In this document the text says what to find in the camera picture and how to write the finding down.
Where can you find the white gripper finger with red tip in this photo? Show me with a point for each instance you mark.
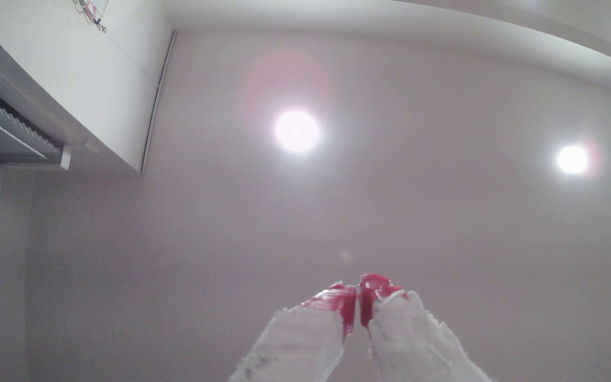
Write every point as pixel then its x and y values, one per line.
pixel 411 339
pixel 300 339

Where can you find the round ceiling light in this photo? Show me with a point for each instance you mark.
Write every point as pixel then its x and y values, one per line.
pixel 572 159
pixel 296 131

